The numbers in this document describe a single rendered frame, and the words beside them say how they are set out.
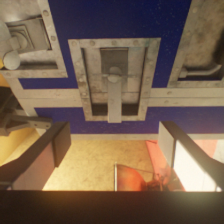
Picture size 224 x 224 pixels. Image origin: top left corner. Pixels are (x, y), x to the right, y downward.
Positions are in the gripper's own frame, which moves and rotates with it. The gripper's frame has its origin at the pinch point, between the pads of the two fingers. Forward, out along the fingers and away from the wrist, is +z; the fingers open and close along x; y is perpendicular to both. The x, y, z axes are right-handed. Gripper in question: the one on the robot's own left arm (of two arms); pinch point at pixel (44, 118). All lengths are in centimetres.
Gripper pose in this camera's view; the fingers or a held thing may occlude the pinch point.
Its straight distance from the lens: 37.8
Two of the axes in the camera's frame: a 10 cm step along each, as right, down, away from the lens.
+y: -1.5, 6.8, 7.2
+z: 9.9, 1.1, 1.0
